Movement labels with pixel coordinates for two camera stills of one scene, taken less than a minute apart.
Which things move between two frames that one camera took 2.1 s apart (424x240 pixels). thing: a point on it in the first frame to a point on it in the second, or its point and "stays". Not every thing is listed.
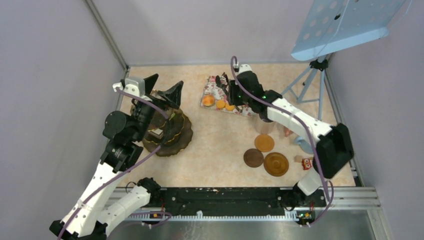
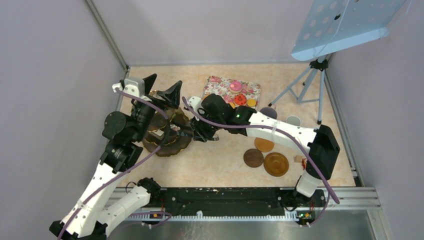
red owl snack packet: x=307 y=163 stays
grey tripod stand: x=320 y=64 stays
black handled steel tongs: x=224 y=87 to x=182 y=130
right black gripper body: x=236 y=98 to x=206 y=131
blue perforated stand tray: x=332 y=25 stays
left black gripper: x=173 y=94 stays
